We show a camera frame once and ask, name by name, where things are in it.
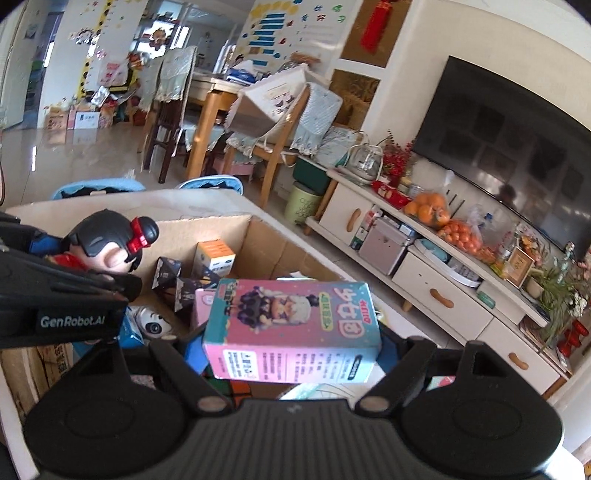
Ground pink figure box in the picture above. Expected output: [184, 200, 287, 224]
[202, 278, 384, 385]

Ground wall poster with blue stripes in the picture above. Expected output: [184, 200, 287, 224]
[235, 0, 352, 68]

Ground blue padded stool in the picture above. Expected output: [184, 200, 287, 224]
[177, 174, 244, 195]
[52, 178, 145, 200]

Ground panda figurine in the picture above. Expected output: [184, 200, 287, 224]
[127, 305, 177, 341]

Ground bag of oranges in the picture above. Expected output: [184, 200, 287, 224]
[405, 191, 451, 230]

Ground red flat box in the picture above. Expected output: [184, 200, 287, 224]
[372, 180, 410, 209]

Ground dark chair with lace cover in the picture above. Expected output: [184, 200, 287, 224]
[139, 45, 199, 184]

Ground colourful puzzle cube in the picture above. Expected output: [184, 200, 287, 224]
[221, 378, 262, 408]

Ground wooden photo frame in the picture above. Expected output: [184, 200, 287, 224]
[505, 247, 535, 289]

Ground dark green storage box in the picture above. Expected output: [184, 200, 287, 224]
[293, 157, 332, 195]

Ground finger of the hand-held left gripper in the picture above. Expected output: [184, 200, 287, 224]
[0, 251, 143, 303]

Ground wooden dining table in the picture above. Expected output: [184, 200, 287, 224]
[187, 76, 260, 182]

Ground wooden chair with lace cover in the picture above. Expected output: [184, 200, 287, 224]
[224, 83, 345, 208]

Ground light green round bin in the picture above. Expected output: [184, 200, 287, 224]
[284, 181, 322, 225]

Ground cream television cabinet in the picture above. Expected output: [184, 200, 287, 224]
[306, 168, 571, 398]

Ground bag of tangerines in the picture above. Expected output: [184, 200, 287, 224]
[438, 219, 484, 257]

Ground green potted plant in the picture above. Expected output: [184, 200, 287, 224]
[526, 265, 583, 343]

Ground silver metal case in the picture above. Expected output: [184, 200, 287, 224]
[359, 216, 414, 277]

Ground cartoon printed paper bag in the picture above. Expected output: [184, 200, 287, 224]
[235, 65, 311, 136]

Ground pale pink box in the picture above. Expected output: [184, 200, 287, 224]
[191, 288, 222, 333]

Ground white round tray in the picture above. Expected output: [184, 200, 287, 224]
[445, 258, 483, 289]

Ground red berry branches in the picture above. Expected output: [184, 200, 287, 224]
[381, 137, 417, 185]

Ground red knot wall hanging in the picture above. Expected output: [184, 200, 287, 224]
[360, 0, 408, 52]

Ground black flat television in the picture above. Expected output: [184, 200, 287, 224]
[411, 55, 591, 253]

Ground green printed cardboard box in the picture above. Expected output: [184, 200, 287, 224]
[0, 213, 384, 409]

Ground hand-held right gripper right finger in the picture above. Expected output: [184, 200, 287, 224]
[355, 329, 506, 416]

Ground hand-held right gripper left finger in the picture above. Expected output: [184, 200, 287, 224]
[78, 339, 232, 416]

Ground red candle holders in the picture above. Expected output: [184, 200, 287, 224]
[556, 320, 590, 359]

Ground yellow and white small box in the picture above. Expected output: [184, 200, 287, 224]
[194, 240, 237, 278]

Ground glass kettle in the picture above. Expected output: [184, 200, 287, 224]
[346, 143, 385, 186]

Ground black-haired figurine with red headphones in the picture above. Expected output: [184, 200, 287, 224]
[28, 209, 160, 278]

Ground blue small box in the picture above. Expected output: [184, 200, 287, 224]
[115, 318, 149, 350]

